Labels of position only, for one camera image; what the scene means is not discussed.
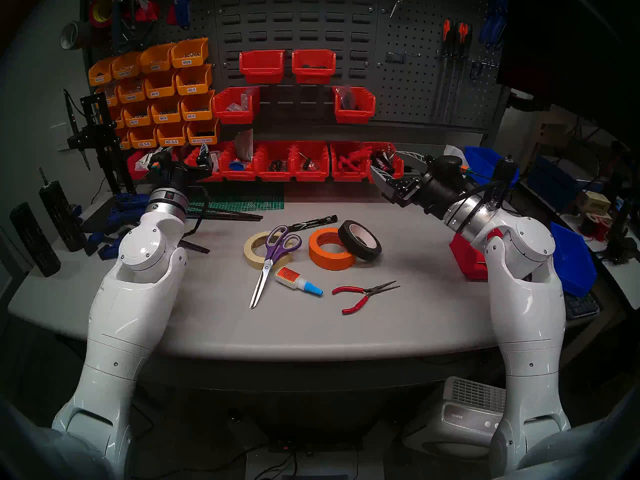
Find red wire spool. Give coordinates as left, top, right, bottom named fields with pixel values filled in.
left=580, top=213, right=613, bottom=242

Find black bar clamp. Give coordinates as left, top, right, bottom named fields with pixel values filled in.
left=111, top=0, right=156, bottom=52

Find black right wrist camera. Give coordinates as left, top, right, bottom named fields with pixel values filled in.
left=429, top=155, right=473, bottom=185

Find black tripod rods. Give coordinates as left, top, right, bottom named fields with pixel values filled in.
left=177, top=206, right=264, bottom=255

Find black computer keyboard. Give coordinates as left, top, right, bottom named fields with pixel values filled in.
left=564, top=290, right=601, bottom=320

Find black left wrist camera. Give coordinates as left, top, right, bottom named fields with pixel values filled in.
left=149, top=153, right=176, bottom=181

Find beige masking tape roll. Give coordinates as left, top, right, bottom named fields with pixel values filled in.
left=243, top=230, right=299, bottom=271

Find red yellow tape roll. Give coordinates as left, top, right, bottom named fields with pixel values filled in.
left=89, top=0, right=120, bottom=29

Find small cardboard box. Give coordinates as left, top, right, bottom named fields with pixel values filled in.
left=575, top=190, right=612, bottom=216

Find black tape roll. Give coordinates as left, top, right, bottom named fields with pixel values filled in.
left=338, top=220, right=383, bottom=262

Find black power strip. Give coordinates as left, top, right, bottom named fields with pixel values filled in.
left=270, top=436, right=363, bottom=452

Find orange tape roll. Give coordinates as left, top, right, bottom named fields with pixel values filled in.
left=308, top=227, right=357, bottom=271

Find white Coway air purifier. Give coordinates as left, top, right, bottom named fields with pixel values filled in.
left=402, top=376, right=507, bottom=460

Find red handled needle-nose pliers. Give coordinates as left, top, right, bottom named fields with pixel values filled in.
left=332, top=280, right=402, bottom=316

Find green cutting mat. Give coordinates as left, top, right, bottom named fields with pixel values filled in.
left=187, top=182, right=285, bottom=212

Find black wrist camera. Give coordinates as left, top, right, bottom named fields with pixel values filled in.
left=429, top=155, right=473, bottom=185
left=149, top=153, right=176, bottom=181

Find grey pegboard back panel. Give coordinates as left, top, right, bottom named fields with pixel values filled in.
left=82, top=0, right=511, bottom=135

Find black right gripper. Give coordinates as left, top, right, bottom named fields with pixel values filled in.
left=370, top=150, right=469, bottom=219

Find glue bottle with blue cap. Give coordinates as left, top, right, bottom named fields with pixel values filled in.
left=275, top=266, right=324, bottom=297

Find black metal fixture stand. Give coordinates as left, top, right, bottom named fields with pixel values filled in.
left=62, top=89, right=136, bottom=195

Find black computer monitor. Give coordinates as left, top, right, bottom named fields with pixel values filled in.
left=497, top=0, right=640, bottom=150

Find white side table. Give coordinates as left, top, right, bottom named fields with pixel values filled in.
left=520, top=179, right=640, bottom=310

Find black marker pen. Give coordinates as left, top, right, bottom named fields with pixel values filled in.
left=287, top=214, right=338, bottom=233

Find grey duct tape roll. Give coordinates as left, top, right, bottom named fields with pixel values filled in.
left=60, top=20, right=93, bottom=51

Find dark blue storage bin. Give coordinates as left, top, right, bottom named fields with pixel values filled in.
left=527, top=155, right=581, bottom=212

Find blue plastic storage bin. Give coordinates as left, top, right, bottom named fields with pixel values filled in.
left=463, top=145, right=521, bottom=189
left=550, top=221, right=598, bottom=298

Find pile of blue clamps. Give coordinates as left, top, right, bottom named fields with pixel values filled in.
left=82, top=193, right=151, bottom=261

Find red plastic storage bin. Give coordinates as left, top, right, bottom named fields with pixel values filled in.
left=449, top=228, right=503, bottom=281
left=127, top=151, right=151, bottom=181
left=330, top=141, right=372, bottom=182
left=291, top=141, right=331, bottom=181
left=291, top=49, right=337, bottom=85
left=332, top=86, right=377, bottom=125
left=218, top=142, right=261, bottom=181
left=239, top=50, right=286, bottom=85
left=367, top=142, right=405, bottom=183
left=212, top=86, right=261, bottom=125
left=254, top=141, right=297, bottom=181
left=184, top=144, right=224, bottom=182

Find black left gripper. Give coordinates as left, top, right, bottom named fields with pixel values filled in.
left=141, top=143, right=214, bottom=191

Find black carabiner hook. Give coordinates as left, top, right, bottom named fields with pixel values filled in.
left=467, top=59, right=501, bottom=81

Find black desktop device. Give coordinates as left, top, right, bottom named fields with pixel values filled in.
left=602, top=199, right=640, bottom=265

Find purple handled scissors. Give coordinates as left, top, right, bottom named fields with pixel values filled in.
left=248, top=225, right=303, bottom=310

